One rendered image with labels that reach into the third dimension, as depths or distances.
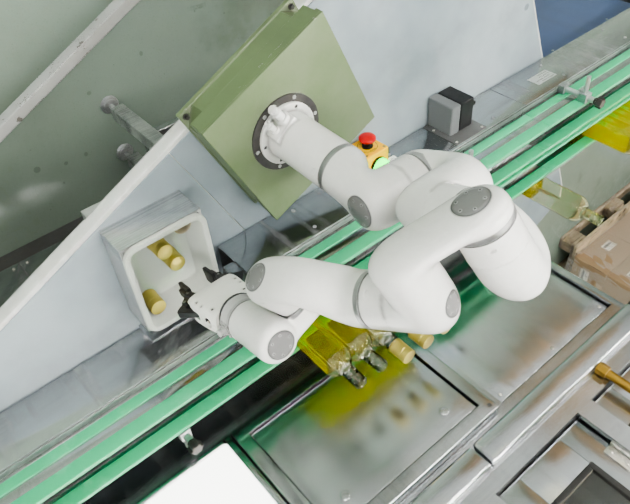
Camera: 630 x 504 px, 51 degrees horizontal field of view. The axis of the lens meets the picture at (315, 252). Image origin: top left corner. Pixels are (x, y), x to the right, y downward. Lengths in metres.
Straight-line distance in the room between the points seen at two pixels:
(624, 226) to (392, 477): 4.34
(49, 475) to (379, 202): 0.76
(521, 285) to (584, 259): 4.31
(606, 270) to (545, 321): 3.44
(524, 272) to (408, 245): 0.15
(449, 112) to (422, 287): 0.91
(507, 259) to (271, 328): 0.38
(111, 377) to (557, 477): 0.91
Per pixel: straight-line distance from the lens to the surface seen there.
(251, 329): 1.04
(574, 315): 1.74
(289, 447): 1.43
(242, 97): 1.18
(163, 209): 1.27
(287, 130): 1.21
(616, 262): 5.21
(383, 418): 1.46
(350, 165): 1.10
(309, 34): 1.23
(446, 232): 0.80
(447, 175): 1.02
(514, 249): 0.83
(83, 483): 1.39
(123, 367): 1.39
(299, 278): 0.94
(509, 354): 1.63
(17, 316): 1.30
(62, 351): 1.40
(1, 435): 1.40
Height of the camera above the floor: 1.72
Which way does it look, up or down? 36 degrees down
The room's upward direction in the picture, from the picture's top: 128 degrees clockwise
